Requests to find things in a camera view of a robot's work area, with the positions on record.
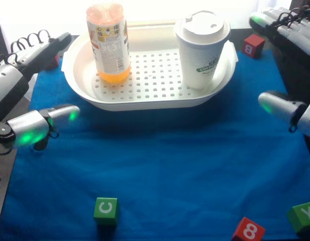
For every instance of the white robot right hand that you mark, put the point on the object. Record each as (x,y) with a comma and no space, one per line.
(305,118)

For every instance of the white paper coffee cup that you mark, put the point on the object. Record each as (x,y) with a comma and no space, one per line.
(202,55)

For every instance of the orange juice bottle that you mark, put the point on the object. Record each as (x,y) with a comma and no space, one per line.
(110,50)

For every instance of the white plastic basket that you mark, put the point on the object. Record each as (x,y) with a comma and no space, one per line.
(155,72)

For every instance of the red block letter B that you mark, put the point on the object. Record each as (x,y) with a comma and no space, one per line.
(252,46)

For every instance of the green block letter Y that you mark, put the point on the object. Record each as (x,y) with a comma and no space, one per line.
(304,216)

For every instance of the red block digit 8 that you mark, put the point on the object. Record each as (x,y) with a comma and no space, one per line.
(249,231)

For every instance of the blue table cloth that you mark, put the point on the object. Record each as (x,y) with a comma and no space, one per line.
(155,163)

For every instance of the green block letter C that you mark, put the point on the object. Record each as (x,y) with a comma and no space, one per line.
(106,211)

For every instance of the red block digit 9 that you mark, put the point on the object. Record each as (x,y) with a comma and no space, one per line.
(54,62)

